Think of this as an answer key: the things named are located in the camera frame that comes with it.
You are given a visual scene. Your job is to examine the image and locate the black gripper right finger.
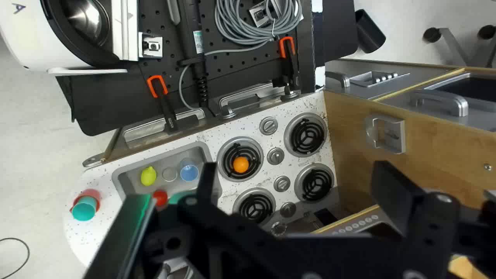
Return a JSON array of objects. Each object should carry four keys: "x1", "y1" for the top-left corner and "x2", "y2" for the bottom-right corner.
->
[{"x1": 370, "y1": 159, "x2": 496, "y2": 279}]

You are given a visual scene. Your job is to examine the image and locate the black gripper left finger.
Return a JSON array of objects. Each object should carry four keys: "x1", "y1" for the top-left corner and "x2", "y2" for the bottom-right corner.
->
[{"x1": 145, "y1": 160, "x2": 292, "y2": 279}]

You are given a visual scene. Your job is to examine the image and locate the blue toy cup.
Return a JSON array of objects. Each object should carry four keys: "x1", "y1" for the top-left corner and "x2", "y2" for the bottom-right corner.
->
[{"x1": 178, "y1": 160, "x2": 199, "y2": 182}]

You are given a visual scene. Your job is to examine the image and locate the metal toy sink basin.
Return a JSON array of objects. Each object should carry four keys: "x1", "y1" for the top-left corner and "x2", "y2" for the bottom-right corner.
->
[{"x1": 111, "y1": 142, "x2": 213, "y2": 207}]

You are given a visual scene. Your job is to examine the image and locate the black spiral stove burner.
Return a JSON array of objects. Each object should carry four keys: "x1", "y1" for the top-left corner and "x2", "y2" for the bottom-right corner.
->
[
  {"x1": 232, "y1": 187, "x2": 277, "y2": 226},
  {"x1": 215, "y1": 136, "x2": 266, "y2": 182},
  {"x1": 283, "y1": 112, "x2": 328, "y2": 159},
  {"x1": 292, "y1": 162, "x2": 337, "y2": 204}
]

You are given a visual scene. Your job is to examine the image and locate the wooden toy kitchen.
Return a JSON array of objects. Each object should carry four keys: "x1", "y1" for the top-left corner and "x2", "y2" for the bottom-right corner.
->
[{"x1": 60, "y1": 58, "x2": 496, "y2": 279}]

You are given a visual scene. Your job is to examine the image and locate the yellow toy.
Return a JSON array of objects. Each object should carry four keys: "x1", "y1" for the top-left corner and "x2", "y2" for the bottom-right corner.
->
[{"x1": 137, "y1": 165, "x2": 157, "y2": 187}]

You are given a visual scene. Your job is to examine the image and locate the round grey stove knob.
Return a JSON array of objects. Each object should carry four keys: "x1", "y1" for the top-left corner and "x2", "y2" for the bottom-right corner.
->
[
  {"x1": 264, "y1": 145, "x2": 286, "y2": 165},
  {"x1": 258, "y1": 115, "x2": 280, "y2": 136},
  {"x1": 269, "y1": 219, "x2": 288, "y2": 236},
  {"x1": 278, "y1": 199, "x2": 298, "y2": 218},
  {"x1": 272, "y1": 173, "x2": 292, "y2": 193}
]

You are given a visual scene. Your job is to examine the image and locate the teal and red toy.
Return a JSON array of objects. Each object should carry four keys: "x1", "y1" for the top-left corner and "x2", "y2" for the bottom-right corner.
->
[{"x1": 68, "y1": 187, "x2": 103, "y2": 222}]

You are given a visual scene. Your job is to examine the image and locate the silver door latch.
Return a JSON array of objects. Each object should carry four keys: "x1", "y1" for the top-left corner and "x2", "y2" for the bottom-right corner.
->
[{"x1": 364, "y1": 112, "x2": 407, "y2": 156}]

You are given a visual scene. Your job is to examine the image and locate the black perforated mounting board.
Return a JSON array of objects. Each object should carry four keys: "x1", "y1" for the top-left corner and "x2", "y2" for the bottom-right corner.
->
[{"x1": 52, "y1": 0, "x2": 317, "y2": 139}]

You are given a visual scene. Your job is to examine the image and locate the grey swivel chair base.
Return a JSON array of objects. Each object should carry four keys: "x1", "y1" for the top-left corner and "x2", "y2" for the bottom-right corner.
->
[{"x1": 419, "y1": 21, "x2": 496, "y2": 69}]

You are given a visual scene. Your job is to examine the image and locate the orange handled black clamp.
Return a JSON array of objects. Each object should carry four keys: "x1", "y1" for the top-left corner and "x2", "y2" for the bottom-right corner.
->
[
  {"x1": 143, "y1": 72, "x2": 201, "y2": 133},
  {"x1": 271, "y1": 33, "x2": 305, "y2": 102}
]

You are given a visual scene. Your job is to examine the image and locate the black cable loop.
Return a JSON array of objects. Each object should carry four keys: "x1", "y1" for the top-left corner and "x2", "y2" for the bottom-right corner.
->
[{"x1": 0, "y1": 235, "x2": 30, "y2": 279}]

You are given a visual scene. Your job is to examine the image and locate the grey coiled cable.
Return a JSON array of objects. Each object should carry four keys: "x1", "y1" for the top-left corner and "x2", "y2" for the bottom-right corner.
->
[{"x1": 212, "y1": 0, "x2": 306, "y2": 49}]

